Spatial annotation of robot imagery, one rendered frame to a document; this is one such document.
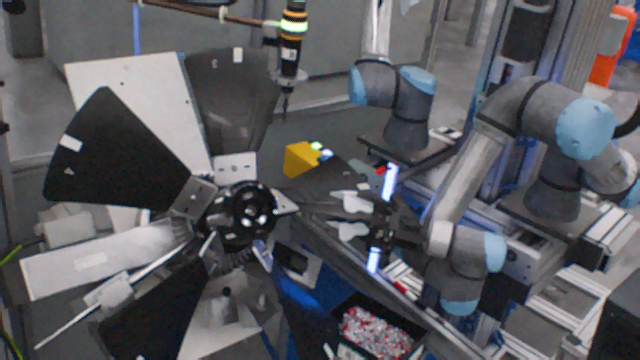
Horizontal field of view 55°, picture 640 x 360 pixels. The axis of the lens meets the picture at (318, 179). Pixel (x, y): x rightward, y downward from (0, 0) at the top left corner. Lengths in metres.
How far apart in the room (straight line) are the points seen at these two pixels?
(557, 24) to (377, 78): 0.51
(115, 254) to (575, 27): 1.29
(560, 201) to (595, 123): 0.51
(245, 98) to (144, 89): 0.29
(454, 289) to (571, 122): 0.40
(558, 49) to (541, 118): 0.61
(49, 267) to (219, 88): 0.47
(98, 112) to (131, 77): 0.35
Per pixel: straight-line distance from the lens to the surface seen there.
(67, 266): 1.22
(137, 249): 1.25
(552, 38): 1.85
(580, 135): 1.25
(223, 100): 1.29
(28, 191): 1.86
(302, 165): 1.71
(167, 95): 1.48
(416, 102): 1.88
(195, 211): 1.22
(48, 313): 2.13
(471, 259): 1.24
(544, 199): 1.74
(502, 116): 1.31
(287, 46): 1.12
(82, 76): 1.44
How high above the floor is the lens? 1.86
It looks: 29 degrees down
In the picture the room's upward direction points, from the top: 8 degrees clockwise
